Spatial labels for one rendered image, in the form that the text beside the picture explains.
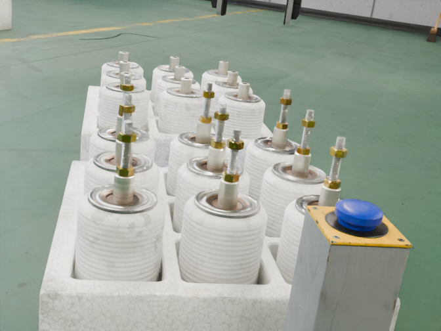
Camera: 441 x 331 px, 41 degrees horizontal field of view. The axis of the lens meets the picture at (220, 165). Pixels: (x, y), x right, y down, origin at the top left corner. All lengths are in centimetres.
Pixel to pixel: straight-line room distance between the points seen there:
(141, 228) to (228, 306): 12
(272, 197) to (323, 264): 30
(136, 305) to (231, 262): 11
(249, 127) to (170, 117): 16
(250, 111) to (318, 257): 70
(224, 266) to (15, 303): 39
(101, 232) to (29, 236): 51
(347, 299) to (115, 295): 24
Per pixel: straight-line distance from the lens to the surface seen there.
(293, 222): 68
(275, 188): 78
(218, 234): 64
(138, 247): 64
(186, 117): 115
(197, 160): 79
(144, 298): 63
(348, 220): 50
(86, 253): 65
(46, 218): 119
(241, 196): 69
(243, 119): 117
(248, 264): 67
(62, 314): 64
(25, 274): 101
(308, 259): 52
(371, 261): 50
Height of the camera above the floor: 51
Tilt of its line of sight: 19 degrees down
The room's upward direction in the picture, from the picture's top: 7 degrees clockwise
